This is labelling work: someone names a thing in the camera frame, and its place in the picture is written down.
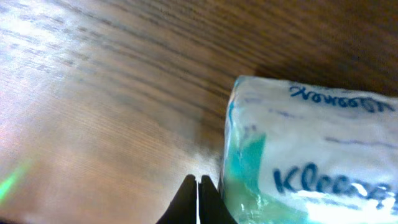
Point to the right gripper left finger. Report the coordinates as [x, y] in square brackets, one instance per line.
[183, 207]

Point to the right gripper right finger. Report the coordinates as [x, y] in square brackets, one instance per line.
[212, 209]

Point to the teal tissue pack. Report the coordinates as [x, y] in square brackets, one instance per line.
[298, 153]

